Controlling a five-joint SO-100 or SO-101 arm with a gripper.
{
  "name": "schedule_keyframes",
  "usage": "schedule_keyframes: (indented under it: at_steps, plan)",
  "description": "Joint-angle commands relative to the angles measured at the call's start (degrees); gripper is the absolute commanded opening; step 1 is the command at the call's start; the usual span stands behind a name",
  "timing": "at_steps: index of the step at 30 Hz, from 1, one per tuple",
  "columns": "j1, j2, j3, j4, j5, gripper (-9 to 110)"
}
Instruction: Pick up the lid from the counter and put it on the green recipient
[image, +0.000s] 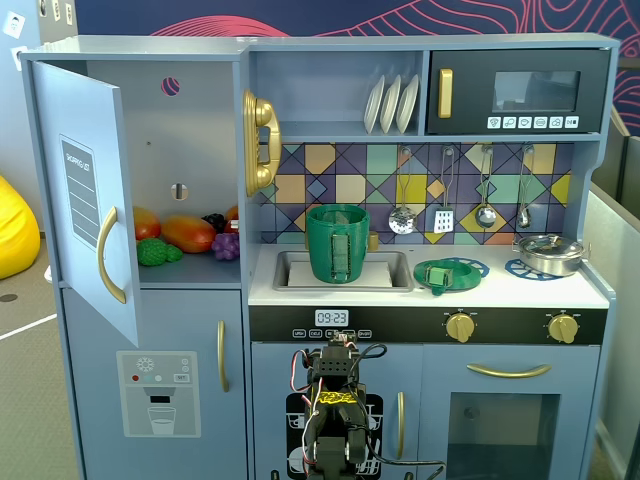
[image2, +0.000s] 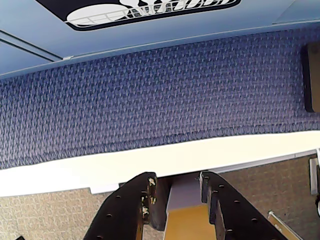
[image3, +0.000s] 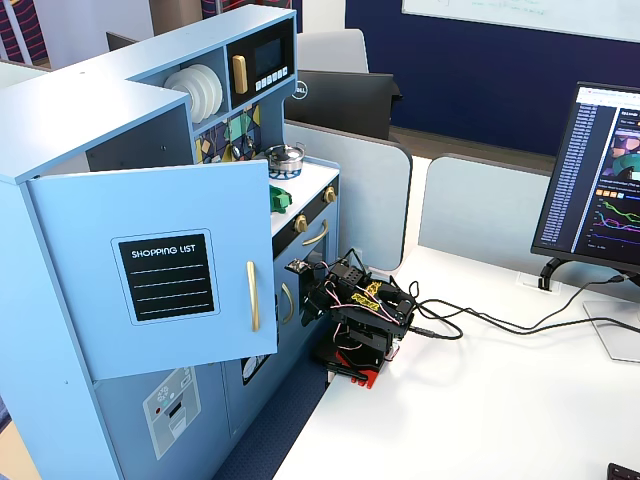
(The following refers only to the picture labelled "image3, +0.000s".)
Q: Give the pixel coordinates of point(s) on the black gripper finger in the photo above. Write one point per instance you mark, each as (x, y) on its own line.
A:
(310, 310)
(326, 306)

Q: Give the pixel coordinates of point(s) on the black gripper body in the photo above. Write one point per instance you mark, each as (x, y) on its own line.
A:
(311, 296)

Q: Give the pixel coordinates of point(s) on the green lid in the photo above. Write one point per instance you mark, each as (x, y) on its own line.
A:
(280, 199)

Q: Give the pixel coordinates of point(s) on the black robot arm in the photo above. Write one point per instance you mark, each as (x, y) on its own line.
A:
(380, 300)

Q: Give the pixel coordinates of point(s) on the red robot base clamp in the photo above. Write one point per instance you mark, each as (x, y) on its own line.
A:
(367, 372)

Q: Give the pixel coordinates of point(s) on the steel pot with lid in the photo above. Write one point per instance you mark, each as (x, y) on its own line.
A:
(285, 157)

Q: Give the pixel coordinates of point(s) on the gold stove knob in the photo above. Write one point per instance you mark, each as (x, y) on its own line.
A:
(301, 223)
(329, 194)

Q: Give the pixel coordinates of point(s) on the grey desk divider panel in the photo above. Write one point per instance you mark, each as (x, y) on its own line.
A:
(370, 200)
(480, 210)

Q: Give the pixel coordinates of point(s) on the black Dell monitor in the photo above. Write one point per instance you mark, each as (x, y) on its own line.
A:
(345, 105)

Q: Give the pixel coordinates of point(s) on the white plate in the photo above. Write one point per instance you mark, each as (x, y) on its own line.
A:
(219, 87)
(180, 97)
(207, 92)

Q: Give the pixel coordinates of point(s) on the blue fridge door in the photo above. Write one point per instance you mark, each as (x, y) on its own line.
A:
(75, 300)

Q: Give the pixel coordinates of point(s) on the black toy microwave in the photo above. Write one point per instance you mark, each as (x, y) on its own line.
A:
(270, 55)

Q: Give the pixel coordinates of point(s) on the grey office chair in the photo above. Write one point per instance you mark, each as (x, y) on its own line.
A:
(335, 50)

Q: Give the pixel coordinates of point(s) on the blue toy kitchen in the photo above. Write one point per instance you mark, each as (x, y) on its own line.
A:
(75, 125)

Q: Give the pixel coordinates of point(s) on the monitor with lit screen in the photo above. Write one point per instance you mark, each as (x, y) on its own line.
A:
(600, 175)

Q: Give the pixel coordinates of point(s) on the whiteboard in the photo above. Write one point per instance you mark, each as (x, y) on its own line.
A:
(525, 12)

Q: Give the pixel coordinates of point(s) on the black keyboard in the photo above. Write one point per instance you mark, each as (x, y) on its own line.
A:
(625, 472)

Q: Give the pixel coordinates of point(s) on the small wrist camera board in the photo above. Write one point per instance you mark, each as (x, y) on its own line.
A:
(298, 265)

